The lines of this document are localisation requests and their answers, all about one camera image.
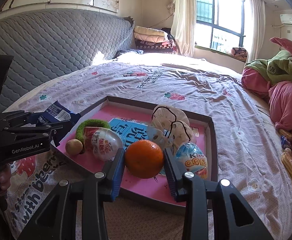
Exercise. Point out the dark cloth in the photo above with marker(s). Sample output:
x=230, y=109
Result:
x=168, y=33

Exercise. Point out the cream window curtain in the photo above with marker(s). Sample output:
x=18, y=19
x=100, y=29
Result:
x=256, y=27
x=183, y=17

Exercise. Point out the white air conditioner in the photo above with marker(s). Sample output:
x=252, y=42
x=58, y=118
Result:
x=290, y=19

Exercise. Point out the maroon patterned folded blanket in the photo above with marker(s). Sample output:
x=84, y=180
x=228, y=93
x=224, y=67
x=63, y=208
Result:
x=156, y=47

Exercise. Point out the red white toy egg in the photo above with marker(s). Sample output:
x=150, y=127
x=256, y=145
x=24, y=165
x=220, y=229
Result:
x=106, y=143

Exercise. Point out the long yellow snack packet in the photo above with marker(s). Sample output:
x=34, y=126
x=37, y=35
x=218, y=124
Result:
x=289, y=162

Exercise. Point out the dark blue pillow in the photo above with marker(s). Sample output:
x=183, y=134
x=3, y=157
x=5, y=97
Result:
x=129, y=53

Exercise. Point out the large pink pillow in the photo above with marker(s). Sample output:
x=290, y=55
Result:
x=291, y=47

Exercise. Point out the green fleece blanket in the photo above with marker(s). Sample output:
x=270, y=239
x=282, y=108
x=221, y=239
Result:
x=283, y=67

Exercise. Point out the white ruffled hair scrunchie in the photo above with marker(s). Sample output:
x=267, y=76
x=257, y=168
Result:
x=166, y=120

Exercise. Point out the grey quilted mattress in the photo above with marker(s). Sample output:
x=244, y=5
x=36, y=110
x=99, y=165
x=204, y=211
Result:
x=48, y=50

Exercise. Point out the blue toy egg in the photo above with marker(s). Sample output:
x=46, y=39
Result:
x=192, y=160

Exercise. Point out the small yellow snack packet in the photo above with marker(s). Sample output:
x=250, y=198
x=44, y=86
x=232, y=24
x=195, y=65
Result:
x=286, y=133

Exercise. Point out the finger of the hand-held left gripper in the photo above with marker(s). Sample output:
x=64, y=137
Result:
x=18, y=118
x=35, y=132

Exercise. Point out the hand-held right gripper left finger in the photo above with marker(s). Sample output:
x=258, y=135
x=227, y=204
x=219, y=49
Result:
x=117, y=177

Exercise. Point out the person's left hand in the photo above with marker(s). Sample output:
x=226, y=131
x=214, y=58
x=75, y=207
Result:
x=4, y=177

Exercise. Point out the pink crumpled quilt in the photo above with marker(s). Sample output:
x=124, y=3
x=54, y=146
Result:
x=283, y=102

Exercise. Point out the strawberry printed bed sheet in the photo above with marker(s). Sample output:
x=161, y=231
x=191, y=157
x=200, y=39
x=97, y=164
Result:
x=186, y=87

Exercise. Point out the cream folded blanket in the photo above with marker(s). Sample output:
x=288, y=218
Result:
x=148, y=32

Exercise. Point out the orange tangerine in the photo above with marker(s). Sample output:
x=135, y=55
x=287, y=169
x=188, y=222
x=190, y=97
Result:
x=143, y=158

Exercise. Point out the brown shallow cardboard box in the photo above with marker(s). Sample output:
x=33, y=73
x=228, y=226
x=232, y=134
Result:
x=211, y=155

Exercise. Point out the black framed window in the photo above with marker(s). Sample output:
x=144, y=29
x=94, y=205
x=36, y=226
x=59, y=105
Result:
x=223, y=17

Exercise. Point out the brown walnut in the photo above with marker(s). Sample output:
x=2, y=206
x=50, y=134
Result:
x=74, y=147

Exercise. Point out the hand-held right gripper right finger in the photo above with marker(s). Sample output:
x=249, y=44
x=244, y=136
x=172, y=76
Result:
x=171, y=180

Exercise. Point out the small blue snack packet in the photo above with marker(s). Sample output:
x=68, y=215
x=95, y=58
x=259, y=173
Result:
x=286, y=143

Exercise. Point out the floral folded blanket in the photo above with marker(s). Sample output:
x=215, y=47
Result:
x=237, y=53

